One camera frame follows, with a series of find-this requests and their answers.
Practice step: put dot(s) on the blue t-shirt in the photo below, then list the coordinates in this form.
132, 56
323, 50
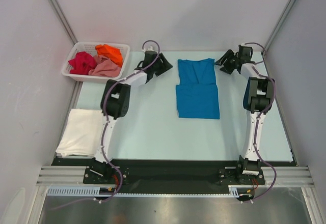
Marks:
197, 93

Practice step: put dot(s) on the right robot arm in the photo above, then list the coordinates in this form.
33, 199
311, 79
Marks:
258, 99

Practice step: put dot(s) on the white plastic basket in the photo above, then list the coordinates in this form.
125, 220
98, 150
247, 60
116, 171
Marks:
89, 47

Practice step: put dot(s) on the right corner aluminium post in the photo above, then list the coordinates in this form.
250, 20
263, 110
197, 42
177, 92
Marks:
285, 13

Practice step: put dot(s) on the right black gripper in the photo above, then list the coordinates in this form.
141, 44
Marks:
229, 55

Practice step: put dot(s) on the aluminium frame rail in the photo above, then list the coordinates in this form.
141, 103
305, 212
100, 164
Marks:
287, 176

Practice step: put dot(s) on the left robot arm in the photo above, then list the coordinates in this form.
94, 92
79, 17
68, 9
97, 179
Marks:
115, 104

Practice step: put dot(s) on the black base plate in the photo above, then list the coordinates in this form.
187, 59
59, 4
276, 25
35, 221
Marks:
177, 175

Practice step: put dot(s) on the orange crumpled t-shirt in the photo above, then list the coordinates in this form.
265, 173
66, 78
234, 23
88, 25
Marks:
110, 52

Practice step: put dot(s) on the pink crumpled t-shirt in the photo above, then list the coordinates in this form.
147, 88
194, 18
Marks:
104, 67

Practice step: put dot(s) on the white slotted cable duct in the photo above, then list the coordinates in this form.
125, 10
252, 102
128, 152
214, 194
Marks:
105, 192

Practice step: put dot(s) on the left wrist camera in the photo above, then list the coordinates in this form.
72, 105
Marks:
150, 48

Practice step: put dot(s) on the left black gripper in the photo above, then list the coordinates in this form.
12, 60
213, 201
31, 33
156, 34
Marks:
165, 65

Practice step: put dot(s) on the magenta crumpled t-shirt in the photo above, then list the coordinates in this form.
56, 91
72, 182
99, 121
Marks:
82, 64

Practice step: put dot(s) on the white folded t-shirt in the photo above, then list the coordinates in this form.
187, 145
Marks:
81, 136

